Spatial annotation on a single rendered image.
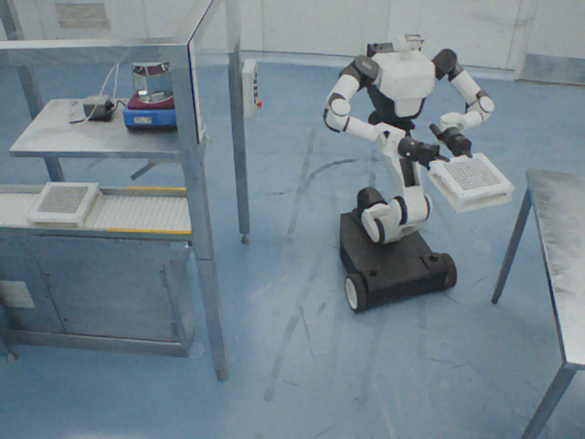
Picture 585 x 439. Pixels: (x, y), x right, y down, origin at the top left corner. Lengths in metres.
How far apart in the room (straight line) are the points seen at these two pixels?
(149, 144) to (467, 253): 2.15
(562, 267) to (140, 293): 1.73
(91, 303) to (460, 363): 1.78
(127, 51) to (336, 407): 1.77
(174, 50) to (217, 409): 1.63
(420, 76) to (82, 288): 1.77
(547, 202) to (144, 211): 1.68
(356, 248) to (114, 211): 1.36
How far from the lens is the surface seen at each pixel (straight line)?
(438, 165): 2.21
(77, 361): 2.96
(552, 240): 2.32
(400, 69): 2.51
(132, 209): 2.36
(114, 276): 2.48
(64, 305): 2.74
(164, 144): 1.89
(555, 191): 2.60
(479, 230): 3.64
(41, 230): 2.35
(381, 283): 2.88
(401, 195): 2.69
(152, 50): 1.70
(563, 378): 2.00
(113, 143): 1.95
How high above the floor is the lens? 2.24
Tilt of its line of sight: 39 degrees down
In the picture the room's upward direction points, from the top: straight up
